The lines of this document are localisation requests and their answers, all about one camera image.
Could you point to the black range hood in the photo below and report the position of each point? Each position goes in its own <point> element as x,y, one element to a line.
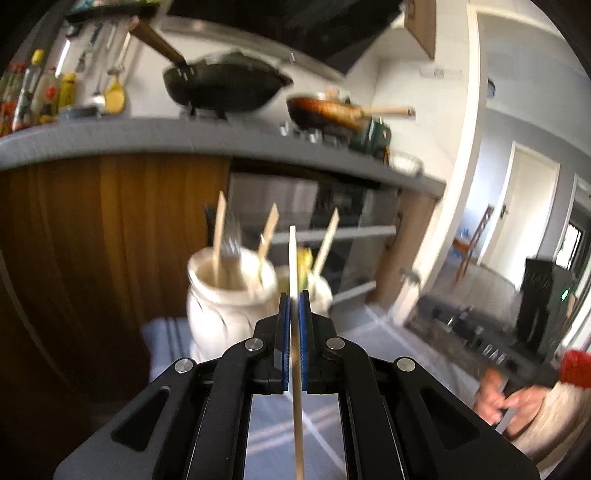
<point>300,27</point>

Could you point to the black wok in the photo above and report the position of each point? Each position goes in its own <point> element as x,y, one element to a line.
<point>231,83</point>

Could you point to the silver fork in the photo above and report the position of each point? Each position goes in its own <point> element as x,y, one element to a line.
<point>231,244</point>

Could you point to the stainless built-in oven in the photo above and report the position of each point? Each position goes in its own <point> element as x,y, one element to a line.
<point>351,207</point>

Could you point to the white bowl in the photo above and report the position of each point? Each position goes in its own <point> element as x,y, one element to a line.
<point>406,164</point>

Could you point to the dark green kitchen appliance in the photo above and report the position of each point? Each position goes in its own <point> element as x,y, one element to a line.
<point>379,136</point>

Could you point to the wooden chopstick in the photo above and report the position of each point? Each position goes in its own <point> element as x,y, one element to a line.
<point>268,230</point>
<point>299,429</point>
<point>219,230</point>
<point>327,240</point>

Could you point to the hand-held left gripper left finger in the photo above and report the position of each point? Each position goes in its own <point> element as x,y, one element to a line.
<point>285,332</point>

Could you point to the person's right forearm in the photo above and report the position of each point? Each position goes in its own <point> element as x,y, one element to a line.
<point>554,424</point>

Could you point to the red label sauce bottle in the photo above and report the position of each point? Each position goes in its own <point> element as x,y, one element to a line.
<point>9,106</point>

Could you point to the person's right hand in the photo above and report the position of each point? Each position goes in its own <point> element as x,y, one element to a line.
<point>489,392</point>

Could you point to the wooden chair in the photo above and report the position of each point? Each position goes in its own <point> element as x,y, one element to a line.
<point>480,230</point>

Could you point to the grey plaid tablecloth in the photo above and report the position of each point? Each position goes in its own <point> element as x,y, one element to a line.
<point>272,438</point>

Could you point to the yellow plastic spoon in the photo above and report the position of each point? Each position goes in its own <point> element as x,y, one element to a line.
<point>305,263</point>

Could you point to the grey kitchen countertop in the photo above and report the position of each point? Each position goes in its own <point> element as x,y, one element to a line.
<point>138,134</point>

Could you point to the yellow squeeze bottle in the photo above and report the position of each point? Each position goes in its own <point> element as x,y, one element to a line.
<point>67,92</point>

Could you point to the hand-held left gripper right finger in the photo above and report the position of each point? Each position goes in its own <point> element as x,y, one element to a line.
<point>304,332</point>

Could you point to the yellow ladle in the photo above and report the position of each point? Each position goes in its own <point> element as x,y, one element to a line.
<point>115,94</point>

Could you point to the black floor appliance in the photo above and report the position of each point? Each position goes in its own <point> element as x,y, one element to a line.
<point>545,314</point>

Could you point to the dark sauce bottle yellow cap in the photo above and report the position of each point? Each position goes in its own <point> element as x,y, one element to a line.
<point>31,92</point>

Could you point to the wooden wall cabinet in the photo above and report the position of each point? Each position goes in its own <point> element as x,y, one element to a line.
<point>421,27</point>

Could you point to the white ceramic utensil holder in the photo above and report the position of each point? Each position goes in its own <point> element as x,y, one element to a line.
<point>217,323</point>

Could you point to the black wall shelf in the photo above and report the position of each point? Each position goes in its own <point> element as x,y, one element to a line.
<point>115,7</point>

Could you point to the white door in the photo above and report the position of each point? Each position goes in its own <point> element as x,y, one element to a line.
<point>521,207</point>

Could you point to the silver ladle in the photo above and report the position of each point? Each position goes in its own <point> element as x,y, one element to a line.
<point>98,98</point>

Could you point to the wooden cabinet door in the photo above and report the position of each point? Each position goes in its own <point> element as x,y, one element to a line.
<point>115,221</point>
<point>415,230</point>

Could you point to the clear bottle red label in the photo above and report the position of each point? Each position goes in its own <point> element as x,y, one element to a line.
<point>46,99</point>

